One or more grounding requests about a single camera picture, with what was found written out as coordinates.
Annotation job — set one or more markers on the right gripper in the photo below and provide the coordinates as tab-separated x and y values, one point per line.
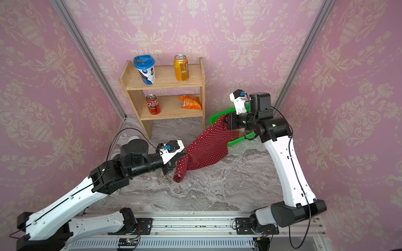
234	123

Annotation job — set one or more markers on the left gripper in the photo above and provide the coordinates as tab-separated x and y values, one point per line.
170	165

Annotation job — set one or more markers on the green plastic basket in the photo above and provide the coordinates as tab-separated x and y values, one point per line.
237	135

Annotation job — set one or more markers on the red polka dot skirt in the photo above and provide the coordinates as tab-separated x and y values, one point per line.
207	149

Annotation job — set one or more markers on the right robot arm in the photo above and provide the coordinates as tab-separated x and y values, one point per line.
255	113

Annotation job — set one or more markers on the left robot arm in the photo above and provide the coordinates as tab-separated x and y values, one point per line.
57	226

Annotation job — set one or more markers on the small yellow tin can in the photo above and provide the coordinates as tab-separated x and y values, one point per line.
133	138

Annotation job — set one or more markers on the orange snack bag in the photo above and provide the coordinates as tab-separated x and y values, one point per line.
190	102

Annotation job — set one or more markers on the wooden two-tier shelf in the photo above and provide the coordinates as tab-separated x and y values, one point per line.
167	88

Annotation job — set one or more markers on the red cola can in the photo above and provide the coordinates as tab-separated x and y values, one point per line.
153	104

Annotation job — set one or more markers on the orange soda can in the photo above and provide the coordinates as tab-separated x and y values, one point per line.
181	67

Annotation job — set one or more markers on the small black circuit board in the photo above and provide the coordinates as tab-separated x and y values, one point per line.
128	243

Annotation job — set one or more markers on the blue lidded cup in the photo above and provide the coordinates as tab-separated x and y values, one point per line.
145	64

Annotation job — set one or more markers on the black connector box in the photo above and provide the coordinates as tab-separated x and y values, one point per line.
262	243

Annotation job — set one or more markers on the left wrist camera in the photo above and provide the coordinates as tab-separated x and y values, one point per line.
171	150

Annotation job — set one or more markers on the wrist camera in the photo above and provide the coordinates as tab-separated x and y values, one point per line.
171	150
238	97

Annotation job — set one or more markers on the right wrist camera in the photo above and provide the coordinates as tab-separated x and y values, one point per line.
238	97

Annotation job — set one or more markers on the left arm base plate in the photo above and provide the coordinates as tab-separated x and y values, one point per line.
141	226

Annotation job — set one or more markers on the aluminium front rail frame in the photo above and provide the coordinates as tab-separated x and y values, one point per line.
207	231

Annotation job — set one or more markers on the right aluminium corner post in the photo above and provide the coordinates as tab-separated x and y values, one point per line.
312	35

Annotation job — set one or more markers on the aluminium corner post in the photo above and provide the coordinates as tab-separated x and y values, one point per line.
71	26
312	35

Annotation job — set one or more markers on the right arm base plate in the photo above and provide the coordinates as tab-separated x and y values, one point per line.
244	226

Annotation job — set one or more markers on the left aluminium corner post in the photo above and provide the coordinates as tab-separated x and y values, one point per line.
71	26

